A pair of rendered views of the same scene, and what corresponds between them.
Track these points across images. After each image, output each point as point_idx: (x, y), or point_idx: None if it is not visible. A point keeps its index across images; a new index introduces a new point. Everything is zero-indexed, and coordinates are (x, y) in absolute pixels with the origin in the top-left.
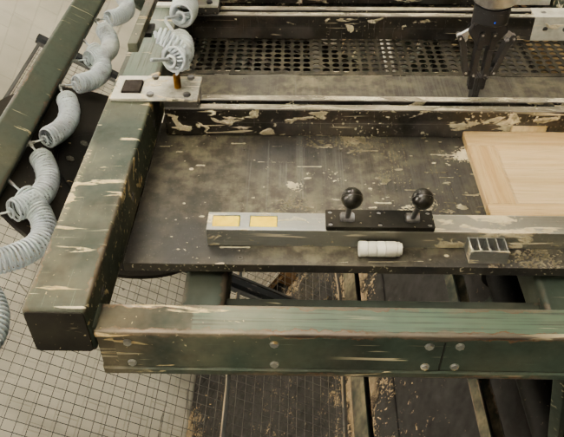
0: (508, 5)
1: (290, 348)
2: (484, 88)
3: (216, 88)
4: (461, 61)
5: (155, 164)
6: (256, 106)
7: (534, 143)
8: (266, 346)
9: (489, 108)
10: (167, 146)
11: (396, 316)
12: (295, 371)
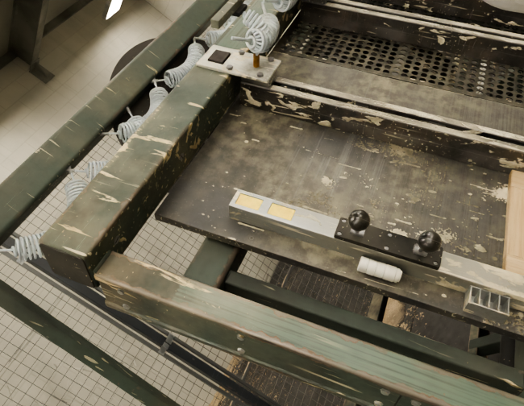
0: None
1: (255, 345)
2: None
3: (299, 71)
4: None
5: (219, 129)
6: (319, 98)
7: None
8: (234, 335)
9: None
10: (235, 116)
11: (361, 350)
12: (258, 362)
